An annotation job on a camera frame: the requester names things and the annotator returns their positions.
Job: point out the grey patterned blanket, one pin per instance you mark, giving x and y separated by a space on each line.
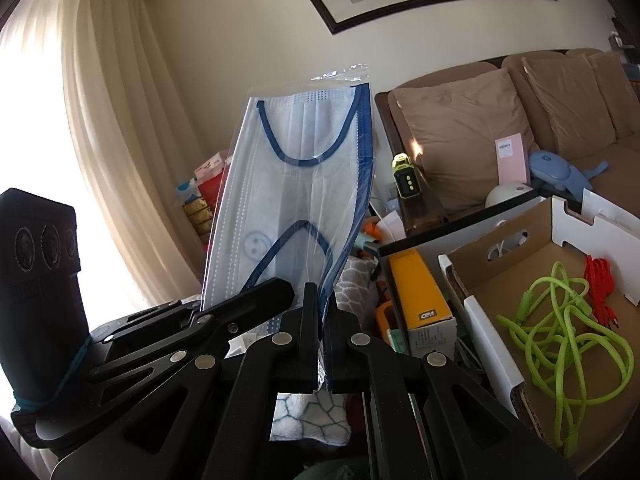
310 417

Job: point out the pink booklet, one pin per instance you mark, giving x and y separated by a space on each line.
512 165

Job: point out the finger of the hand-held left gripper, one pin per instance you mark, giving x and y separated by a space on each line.
240 310
130 367

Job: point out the brown sofa cushion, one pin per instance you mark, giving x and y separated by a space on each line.
465 130
620 95
565 105

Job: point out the lime green portable speaker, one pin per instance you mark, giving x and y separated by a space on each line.
406 180

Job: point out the blue massager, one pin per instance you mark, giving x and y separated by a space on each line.
550 167

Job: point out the brown sofa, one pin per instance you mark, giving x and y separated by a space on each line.
615 170

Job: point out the cream curtain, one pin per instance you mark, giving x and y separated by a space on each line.
125 110

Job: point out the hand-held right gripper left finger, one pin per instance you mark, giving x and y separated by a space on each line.
305 350

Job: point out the white dome lamp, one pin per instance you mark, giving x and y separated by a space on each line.
505 195

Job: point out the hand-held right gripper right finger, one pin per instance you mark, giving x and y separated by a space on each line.
340 360

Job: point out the white cardboard box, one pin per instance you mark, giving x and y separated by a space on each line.
500 285

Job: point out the pink white carton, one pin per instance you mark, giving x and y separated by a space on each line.
210 165

